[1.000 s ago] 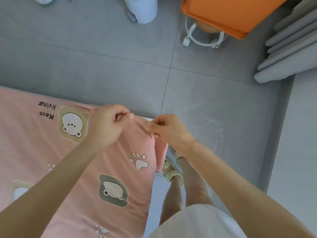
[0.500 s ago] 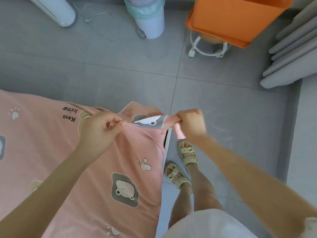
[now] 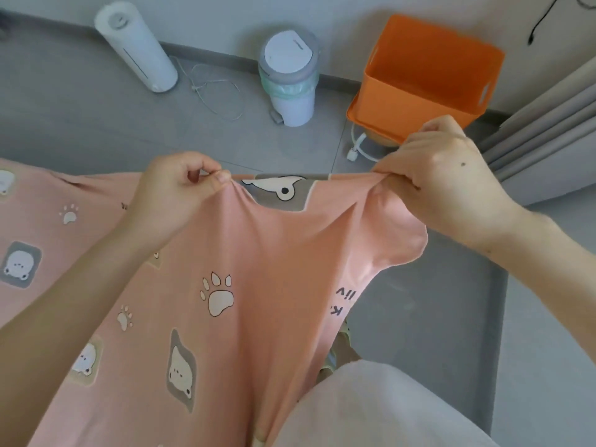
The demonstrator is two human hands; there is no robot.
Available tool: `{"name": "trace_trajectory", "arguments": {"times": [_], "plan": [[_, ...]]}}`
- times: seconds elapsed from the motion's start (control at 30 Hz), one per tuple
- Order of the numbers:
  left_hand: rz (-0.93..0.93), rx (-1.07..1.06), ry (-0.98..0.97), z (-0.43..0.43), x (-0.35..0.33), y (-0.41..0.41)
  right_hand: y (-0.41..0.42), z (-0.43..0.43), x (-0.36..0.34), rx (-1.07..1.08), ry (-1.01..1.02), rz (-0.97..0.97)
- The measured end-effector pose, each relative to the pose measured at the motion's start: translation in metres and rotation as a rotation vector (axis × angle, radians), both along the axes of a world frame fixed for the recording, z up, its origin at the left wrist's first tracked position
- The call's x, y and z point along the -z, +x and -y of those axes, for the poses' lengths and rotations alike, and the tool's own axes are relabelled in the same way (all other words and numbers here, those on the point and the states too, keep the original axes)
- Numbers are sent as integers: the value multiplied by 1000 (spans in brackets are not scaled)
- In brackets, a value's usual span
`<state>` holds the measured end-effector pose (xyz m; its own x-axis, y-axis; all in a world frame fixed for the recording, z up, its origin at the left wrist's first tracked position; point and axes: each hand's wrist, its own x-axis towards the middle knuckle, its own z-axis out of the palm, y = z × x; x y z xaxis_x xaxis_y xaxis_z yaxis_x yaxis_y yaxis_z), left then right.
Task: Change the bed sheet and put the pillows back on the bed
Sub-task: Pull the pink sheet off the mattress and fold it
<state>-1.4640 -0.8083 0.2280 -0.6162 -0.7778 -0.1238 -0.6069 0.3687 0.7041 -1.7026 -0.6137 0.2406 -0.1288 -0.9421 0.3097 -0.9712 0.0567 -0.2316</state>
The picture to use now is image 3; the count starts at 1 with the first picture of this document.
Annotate person's right hand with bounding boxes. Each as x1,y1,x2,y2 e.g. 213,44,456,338
371,114,523,256

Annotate pink bear print bedsheet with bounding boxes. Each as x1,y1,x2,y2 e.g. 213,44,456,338
0,158,430,447

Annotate black hanging cable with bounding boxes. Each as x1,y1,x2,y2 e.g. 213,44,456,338
527,0,566,47

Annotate grey curtain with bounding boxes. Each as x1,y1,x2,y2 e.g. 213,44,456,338
479,55,596,209

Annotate white cylinder appliance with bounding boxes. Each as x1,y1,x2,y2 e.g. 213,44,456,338
93,1,180,94

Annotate orange plastic basket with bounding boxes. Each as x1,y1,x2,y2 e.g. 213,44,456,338
346,14,507,145

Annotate person's left forearm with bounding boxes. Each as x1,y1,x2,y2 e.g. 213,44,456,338
0,214,173,447

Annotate person's white shorts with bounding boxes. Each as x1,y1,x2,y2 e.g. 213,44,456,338
270,360,504,447

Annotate grey lidded trash can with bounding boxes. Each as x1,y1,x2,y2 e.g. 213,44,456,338
258,29,322,127

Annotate person's left hand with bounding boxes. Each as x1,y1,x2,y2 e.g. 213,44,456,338
125,151,233,248

